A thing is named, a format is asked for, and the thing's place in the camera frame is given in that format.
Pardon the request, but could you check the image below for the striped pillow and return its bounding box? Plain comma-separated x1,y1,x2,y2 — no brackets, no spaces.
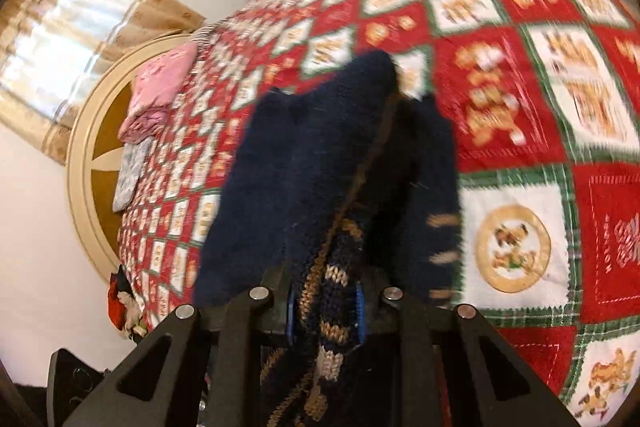
192,24,216,48

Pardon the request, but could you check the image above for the grey pillow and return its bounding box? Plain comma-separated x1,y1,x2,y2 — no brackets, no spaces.
112,138,153,212

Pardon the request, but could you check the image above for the pink folded cloth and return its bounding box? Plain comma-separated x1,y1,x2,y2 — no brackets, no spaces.
118,41,200,145

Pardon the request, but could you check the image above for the beige patterned curtain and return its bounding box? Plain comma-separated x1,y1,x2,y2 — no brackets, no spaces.
0,0,207,165

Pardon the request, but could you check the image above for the navy striped knit sweater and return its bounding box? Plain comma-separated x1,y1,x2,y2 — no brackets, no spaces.
192,50,463,427

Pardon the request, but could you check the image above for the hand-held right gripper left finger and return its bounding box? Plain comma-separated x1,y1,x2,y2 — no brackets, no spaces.
62,264,301,427

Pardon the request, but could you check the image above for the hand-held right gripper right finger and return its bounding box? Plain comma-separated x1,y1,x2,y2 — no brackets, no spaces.
352,267,583,427

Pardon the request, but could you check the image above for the cream wooden headboard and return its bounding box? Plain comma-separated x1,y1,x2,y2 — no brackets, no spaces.
67,33,201,283

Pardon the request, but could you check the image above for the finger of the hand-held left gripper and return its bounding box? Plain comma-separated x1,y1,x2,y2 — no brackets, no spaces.
46,347,118,427

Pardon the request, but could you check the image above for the red checked printed blanket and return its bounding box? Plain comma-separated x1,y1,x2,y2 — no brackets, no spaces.
117,0,640,423

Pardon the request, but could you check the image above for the red stuffed toy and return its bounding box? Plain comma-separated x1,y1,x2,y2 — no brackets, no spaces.
107,264,148,343

